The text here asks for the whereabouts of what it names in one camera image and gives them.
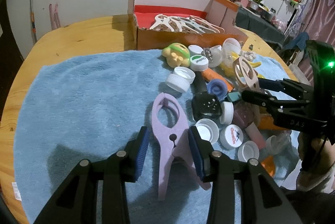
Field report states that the grey plastic clamp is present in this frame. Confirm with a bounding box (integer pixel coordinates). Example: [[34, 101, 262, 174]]
[[179, 17, 217, 33]]

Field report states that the orange tube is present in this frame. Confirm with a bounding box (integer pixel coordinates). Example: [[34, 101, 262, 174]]
[[201, 68, 234, 92]]

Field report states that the blue terry towel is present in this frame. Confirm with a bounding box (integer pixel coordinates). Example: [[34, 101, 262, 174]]
[[12, 49, 300, 224]]

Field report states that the beige pink plastic clamp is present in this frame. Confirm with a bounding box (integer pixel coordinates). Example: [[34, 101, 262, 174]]
[[232, 55, 262, 120]]

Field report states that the cream plastic clamp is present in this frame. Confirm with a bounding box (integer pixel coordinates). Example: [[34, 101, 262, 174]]
[[169, 16, 196, 33]]

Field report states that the mop handle pole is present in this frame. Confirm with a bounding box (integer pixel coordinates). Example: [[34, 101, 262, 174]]
[[30, 0, 37, 44]]

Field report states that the white plastic clamp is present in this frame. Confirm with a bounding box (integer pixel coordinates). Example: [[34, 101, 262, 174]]
[[149, 14, 174, 32]]

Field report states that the dark cloth side table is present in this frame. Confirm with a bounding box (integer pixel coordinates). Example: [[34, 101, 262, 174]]
[[235, 7, 285, 45]]

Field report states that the orange cardboard box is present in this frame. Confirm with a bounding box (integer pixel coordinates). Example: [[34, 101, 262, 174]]
[[128, 0, 247, 50]]

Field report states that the white cap red logo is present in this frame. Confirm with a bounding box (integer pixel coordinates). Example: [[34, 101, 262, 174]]
[[219, 124, 244, 150]]

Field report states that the blue rolled tape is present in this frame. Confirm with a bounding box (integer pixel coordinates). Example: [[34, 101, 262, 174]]
[[207, 79, 228, 101]]

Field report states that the green yellow bear toy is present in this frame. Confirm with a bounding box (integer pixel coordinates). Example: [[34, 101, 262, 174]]
[[161, 42, 190, 68]]

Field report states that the green label white cap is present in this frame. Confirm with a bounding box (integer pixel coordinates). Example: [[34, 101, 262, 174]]
[[190, 55, 209, 71]]

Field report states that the white bottle cap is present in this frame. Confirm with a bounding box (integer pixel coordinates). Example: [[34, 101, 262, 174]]
[[165, 66, 195, 93]]

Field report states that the black star jar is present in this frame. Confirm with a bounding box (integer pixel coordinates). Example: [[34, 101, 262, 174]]
[[191, 91, 223, 121]]

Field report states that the lilac plastic clamp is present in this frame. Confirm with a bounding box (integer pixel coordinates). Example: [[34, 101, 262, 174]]
[[151, 93, 211, 201]]

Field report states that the person right hand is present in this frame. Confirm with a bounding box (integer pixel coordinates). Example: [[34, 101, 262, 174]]
[[298, 132, 334, 175]]

